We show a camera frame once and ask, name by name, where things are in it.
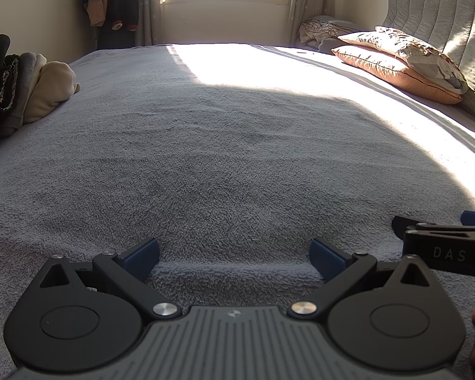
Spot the beige curtain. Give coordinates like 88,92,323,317
287,0,337,46
127,0,163,46

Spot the black garment with white trim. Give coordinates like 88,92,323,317
0,53,22,111

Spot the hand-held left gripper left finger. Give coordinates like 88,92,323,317
37,237,183,319

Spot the hanging tan garment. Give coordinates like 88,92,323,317
83,0,111,28

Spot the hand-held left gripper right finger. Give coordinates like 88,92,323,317
288,237,436,319

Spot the crumpled patterned bedding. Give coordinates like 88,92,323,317
299,16,359,51

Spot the hanging black jacket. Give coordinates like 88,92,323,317
76,0,139,32

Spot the grey fleece bed blanket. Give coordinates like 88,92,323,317
0,43,475,380

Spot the light grey garment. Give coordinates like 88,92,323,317
2,51,38,137

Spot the orange pillow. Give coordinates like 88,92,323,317
331,45,465,105

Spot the patterned beige pillow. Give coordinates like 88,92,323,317
338,26,470,95

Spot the grey padded headboard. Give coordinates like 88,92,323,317
382,0,475,127

